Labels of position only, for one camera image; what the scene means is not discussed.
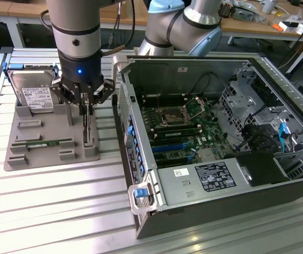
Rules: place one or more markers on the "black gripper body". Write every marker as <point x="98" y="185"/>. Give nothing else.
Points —
<point x="81" y="68"/>

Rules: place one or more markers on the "black graphics card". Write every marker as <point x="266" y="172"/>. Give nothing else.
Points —
<point x="87" y="129"/>

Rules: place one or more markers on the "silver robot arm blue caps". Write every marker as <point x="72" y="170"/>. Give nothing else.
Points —
<point x="74" y="26"/>

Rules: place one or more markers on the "thin locking lever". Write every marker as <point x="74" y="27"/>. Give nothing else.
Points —
<point x="157" y="100"/>

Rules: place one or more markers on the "loose green RAM stick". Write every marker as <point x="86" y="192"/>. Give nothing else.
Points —
<point x="45" y="144"/>

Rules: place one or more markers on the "black RAM slot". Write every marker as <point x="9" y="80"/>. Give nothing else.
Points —
<point x="167" y="103"/>
<point x="161" y="98"/>

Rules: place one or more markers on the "grey parts rack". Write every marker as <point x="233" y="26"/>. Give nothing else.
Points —
<point x="48" y="158"/>

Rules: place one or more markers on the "CPU socket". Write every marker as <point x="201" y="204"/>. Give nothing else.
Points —
<point x="172" y="116"/>

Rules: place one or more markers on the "installed black RAM stick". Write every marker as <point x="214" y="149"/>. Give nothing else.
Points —
<point x="177" y="133"/>

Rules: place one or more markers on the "blue expansion slot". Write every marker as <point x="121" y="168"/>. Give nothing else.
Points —
<point x="167" y="148"/>

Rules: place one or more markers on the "metal socket cover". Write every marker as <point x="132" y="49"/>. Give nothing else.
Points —
<point x="196" y="107"/>

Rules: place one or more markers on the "black expansion slot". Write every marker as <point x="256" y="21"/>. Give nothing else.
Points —
<point x="171" y="161"/>

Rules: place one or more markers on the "blue case latch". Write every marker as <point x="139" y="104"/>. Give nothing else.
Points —
<point x="139" y="193"/>

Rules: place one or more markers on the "green motherboard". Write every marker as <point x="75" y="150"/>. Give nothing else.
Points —
<point x="212" y="129"/>

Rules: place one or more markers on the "silver chipset heat sink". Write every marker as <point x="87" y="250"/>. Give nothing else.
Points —
<point x="206" y="154"/>

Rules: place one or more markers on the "grey power supply unit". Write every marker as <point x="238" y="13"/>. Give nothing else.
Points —
<point x="177" y="190"/>

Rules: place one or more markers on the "metal disk bay cage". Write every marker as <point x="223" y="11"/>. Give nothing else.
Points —
<point x="236" y="105"/>

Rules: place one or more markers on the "pile of electronic parts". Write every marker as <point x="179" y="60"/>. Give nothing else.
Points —
<point x="247" y="13"/>

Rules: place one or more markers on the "open black PC case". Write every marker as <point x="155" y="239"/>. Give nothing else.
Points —
<point x="220" y="210"/>

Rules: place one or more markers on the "black air shroud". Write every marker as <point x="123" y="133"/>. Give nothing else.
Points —
<point x="262" y="169"/>

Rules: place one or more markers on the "grey cup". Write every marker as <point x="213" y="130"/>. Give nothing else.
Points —
<point x="269" y="5"/>

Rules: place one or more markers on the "orange and white box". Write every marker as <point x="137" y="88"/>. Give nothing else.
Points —
<point x="283" y="26"/>

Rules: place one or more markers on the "hard disk with blue bracket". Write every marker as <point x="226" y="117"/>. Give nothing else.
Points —
<point x="32" y="84"/>

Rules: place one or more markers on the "grey case corner bracket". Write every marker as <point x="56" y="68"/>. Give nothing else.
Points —
<point x="120" y="62"/>
<point x="140" y="207"/>

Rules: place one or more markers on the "wooden desk white frame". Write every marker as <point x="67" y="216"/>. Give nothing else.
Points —
<point x="21" y="10"/>
<point x="246" y="27"/>

